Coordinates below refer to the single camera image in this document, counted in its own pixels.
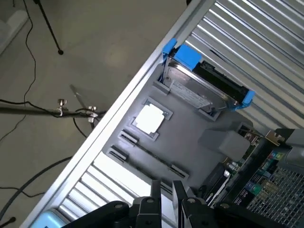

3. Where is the thin black cable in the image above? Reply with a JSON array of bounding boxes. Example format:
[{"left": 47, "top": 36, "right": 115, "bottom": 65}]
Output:
[
  {"left": 0, "top": 0, "right": 38, "bottom": 144},
  {"left": 0, "top": 186, "right": 47, "bottom": 198}
]

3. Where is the silver hard disk drive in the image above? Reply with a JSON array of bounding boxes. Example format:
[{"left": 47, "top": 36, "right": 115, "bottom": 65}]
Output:
[{"left": 165, "top": 56, "right": 247, "bottom": 112}]

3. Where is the light blue teach pendant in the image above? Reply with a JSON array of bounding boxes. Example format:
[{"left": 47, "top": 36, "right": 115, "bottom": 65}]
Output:
[{"left": 30, "top": 209, "right": 69, "bottom": 228}]

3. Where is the black tripod cable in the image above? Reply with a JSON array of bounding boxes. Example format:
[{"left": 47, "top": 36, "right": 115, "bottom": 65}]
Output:
[{"left": 0, "top": 98, "right": 106, "bottom": 138}]

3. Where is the grey plastic parts rack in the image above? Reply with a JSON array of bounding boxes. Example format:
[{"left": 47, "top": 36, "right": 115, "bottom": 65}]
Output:
[{"left": 102, "top": 60, "right": 255, "bottom": 198}]

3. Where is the silver CPU chip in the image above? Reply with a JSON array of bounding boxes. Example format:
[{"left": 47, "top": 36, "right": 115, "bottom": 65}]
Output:
[{"left": 132, "top": 103, "right": 167, "bottom": 135}]

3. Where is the blue disk caddy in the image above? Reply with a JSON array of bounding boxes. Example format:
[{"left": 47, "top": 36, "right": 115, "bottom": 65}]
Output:
[{"left": 162, "top": 38, "right": 256, "bottom": 112}]

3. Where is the white plastic base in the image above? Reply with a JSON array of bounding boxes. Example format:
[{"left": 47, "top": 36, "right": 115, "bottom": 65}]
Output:
[{"left": 0, "top": 9, "right": 29, "bottom": 56}]

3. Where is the thick grey cable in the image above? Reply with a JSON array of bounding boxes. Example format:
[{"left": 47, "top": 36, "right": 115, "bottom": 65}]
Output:
[{"left": 0, "top": 155, "right": 73, "bottom": 216}]

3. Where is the graphics card with metal bracket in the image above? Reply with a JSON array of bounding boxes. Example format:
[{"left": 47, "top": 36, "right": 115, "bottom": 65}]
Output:
[{"left": 204, "top": 129, "right": 285, "bottom": 207}]

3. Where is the black stand leg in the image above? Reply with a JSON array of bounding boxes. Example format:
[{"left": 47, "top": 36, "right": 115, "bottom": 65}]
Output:
[
  {"left": 33, "top": 0, "right": 65, "bottom": 56},
  {"left": 0, "top": 216, "right": 17, "bottom": 226}
]

